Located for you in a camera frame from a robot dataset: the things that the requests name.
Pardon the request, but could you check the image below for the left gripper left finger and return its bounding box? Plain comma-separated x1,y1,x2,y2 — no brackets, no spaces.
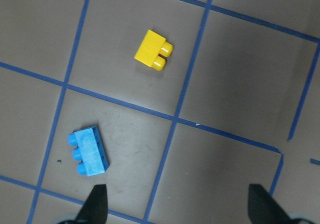
74,184,108,224

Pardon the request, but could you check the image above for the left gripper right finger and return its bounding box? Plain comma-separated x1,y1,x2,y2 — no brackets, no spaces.
247,184,294,224

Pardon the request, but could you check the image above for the blue three-stud block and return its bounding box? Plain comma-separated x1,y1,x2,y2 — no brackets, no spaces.
67,125,109,177

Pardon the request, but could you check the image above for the yellow two-stud block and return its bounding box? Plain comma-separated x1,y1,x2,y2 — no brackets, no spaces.
134,29,174,71

